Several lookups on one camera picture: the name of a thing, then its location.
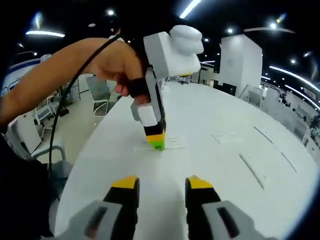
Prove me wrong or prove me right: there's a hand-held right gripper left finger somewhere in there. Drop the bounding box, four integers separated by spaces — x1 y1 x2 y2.
57 174 141 240

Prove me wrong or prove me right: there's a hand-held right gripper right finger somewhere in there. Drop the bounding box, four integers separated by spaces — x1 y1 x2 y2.
184 174 276 240

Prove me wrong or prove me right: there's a large white socket holder plate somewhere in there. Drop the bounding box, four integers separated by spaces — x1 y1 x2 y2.
133 136 188 152

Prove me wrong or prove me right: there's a small white socket holder cover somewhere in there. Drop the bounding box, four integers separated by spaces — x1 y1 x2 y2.
211 133 238 145

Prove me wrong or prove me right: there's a person's left hand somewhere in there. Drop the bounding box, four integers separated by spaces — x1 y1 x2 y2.
91 37 152 106

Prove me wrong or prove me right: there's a long ceiling light strip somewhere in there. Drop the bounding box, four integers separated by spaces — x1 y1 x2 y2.
269 65 320 93
179 0 202 19
25 30 66 39

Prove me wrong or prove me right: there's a wide white square pillar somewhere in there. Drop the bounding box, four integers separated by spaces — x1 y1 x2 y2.
219 34 263 101

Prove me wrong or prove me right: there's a person's black clothing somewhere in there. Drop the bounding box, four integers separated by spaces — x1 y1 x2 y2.
0 134 60 240

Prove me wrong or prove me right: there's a white mesh office chair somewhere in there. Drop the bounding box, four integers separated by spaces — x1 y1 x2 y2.
33 103 58 141

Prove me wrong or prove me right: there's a white armrest office chair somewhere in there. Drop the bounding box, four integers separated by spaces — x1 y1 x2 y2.
6 114 68 166

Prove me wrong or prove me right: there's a black finger strap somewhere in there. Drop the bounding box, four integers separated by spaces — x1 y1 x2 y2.
128 77 148 98

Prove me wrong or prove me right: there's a grey office chair white frame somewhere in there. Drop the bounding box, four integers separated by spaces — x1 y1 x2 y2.
85 74 111 117

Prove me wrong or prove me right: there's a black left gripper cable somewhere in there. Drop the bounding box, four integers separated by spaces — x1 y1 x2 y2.
47 33 125 178

